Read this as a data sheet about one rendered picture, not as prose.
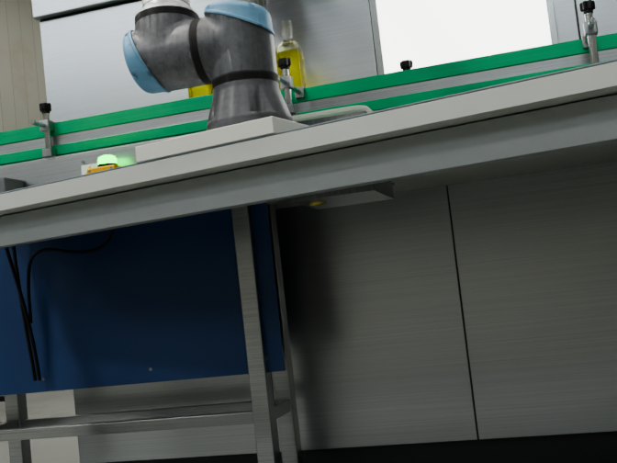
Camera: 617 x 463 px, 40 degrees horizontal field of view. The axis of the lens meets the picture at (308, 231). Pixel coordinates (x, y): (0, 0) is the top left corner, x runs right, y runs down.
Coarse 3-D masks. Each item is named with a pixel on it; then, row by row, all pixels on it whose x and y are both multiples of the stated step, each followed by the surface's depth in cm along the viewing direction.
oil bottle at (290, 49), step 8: (288, 40) 201; (280, 48) 200; (288, 48) 200; (296, 48) 199; (280, 56) 200; (288, 56) 200; (296, 56) 199; (296, 64) 199; (304, 64) 204; (280, 72) 200; (296, 72) 199; (304, 72) 203; (296, 80) 199; (304, 80) 202; (280, 88) 200
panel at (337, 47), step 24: (192, 0) 223; (216, 0) 221; (288, 0) 216; (312, 0) 214; (336, 0) 212; (360, 0) 211; (552, 0) 198; (312, 24) 214; (336, 24) 212; (360, 24) 210; (552, 24) 198; (312, 48) 213; (336, 48) 212; (360, 48) 210; (312, 72) 213; (336, 72) 212; (360, 72) 210; (384, 72) 208
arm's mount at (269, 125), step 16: (224, 128) 138; (240, 128) 137; (256, 128) 135; (272, 128) 134; (288, 128) 138; (160, 144) 144; (176, 144) 143; (192, 144) 141; (208, 144) 140; (144, 160) 146
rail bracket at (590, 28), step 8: (584, 8) 169; (592, 8) 169; (592, 16) 170; (584, 24) 169; (592, 24) 165; (584, 32) 170; (592, 32) 169; (584, 40) 180; (592, 40) 169; (584, 48) 180; (592, 48) 169; (592, 56) 169
